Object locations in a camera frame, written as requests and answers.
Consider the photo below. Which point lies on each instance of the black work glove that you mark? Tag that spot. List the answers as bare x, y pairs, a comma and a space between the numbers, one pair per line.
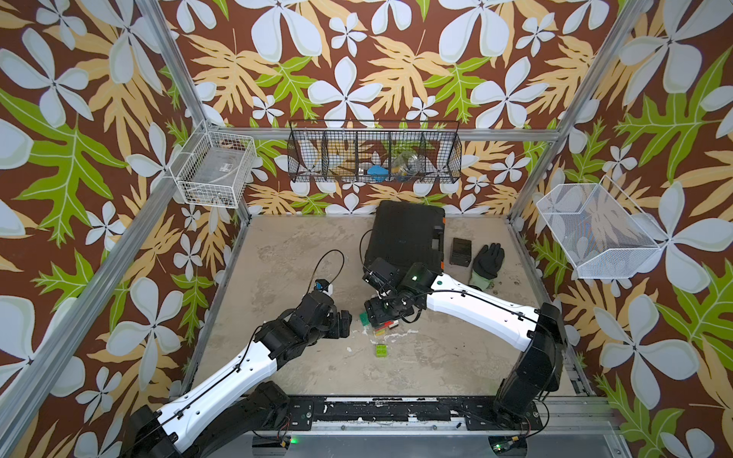
486, 266

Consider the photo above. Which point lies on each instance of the small black box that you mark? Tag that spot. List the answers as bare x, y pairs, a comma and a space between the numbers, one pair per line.
461, 253

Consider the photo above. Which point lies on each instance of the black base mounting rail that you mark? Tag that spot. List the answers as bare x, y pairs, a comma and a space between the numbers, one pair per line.
477, 413

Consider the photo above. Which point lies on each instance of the light green lego brick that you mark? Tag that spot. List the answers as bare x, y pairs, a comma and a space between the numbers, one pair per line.
381, 350

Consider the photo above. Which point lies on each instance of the black wire basket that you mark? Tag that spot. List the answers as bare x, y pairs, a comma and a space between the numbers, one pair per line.
342, 151

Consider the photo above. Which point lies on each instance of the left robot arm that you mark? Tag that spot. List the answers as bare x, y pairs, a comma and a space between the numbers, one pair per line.
240, 396

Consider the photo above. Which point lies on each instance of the white mesh basket right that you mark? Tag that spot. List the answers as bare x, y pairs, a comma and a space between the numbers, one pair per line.
604, 234

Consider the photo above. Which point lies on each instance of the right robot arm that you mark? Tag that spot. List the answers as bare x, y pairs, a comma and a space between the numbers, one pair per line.
537, 333

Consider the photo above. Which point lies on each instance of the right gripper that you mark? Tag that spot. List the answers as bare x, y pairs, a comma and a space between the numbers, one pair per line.
371, 305

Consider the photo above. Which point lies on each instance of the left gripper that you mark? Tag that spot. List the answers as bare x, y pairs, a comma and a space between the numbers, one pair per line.
345, 322

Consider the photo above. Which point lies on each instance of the blue object in basket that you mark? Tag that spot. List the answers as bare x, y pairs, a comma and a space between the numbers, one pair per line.
378, 173

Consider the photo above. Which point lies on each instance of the white wire basket left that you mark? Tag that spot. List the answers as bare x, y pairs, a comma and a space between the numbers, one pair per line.
213, 167

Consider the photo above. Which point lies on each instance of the black plastic tool case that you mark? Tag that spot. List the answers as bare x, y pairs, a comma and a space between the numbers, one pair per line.
405, 233

